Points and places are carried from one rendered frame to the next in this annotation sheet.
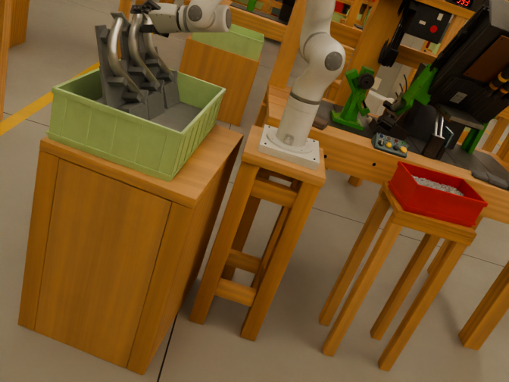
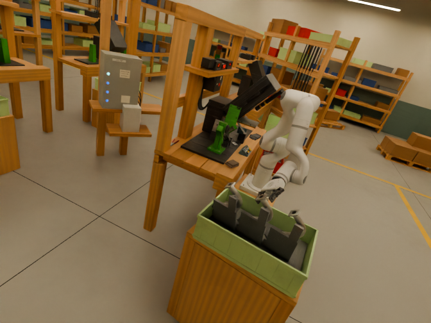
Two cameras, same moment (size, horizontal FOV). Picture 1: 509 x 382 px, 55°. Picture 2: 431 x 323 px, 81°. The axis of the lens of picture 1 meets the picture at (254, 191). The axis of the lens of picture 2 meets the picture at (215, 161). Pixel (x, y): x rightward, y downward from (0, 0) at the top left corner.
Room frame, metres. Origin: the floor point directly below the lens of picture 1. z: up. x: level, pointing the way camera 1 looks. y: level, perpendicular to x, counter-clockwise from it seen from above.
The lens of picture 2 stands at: (1.54, 1.68, 1.84)
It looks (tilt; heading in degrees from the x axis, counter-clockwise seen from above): 27 degrees down; 291
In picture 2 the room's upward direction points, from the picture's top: 16 degrees clockwise
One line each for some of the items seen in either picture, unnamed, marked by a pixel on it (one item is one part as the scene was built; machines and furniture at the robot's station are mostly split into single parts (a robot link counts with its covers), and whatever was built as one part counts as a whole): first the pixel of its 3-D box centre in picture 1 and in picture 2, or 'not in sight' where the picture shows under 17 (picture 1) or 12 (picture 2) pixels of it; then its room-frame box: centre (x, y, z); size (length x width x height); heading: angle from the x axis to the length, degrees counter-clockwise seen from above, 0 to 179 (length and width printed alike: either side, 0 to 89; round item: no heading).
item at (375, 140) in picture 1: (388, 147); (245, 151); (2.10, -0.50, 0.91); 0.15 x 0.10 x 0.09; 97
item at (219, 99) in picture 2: (436, 106); (218, 115); (2.57, -0.74, 1.07); 0.30 x 0.18 x 0.34; 97
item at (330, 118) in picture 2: not in sight; (324, 116); (1.70, -7.50, 0.22); 1.20 x 0.80 x 0.44; 46
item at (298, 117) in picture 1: (297, 120); (262, 175); (1.80, -0.06, 0.97); 0.19 x 0.19 x 0.18
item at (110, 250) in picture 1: (137, 223); (236, 279); (1.64, 0.40, 0.39); 0.68 x 0.52 x 0.79; 177
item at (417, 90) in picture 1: (424, 87); (233, 115); (2.35, -0.58, 1.17); 0.13 x 0.12 x 0.20; 97
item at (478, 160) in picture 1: (408, 140); (222, 137); (2.42, -0.65, 0.89); 1.10 x 0.42 x 0.02; 97
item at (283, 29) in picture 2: not in sight; (285, 84); (2.66, -4.03, 1.19); 2.30 x 0.55 x 2.39; 137
